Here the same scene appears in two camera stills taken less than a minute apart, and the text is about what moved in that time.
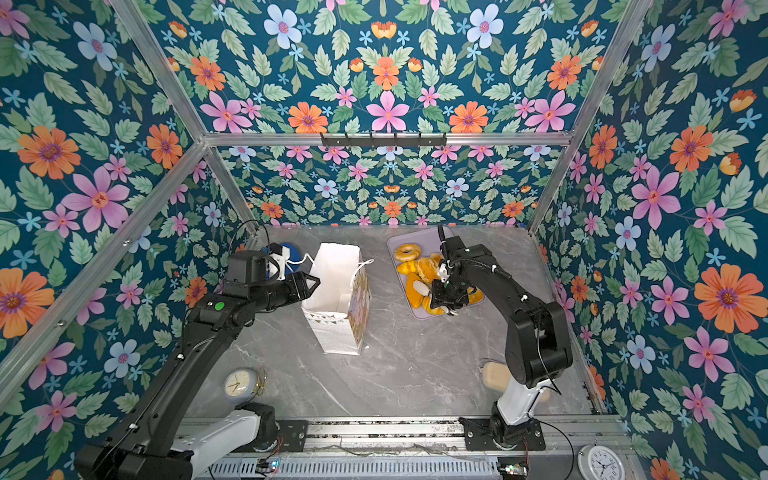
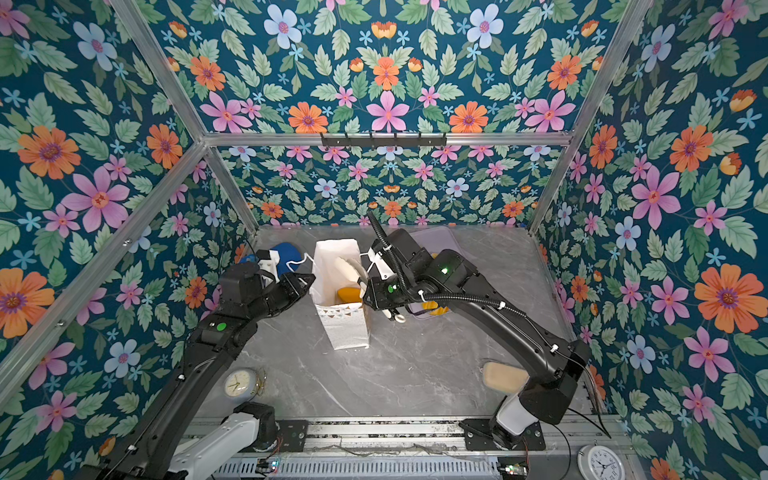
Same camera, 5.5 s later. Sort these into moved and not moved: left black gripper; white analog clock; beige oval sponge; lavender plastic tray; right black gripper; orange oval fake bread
Moved: right black gripper; orange oval fake bread
Not moved: beige oval sponge; white analog clock; lavender plastic tray; left black gripper
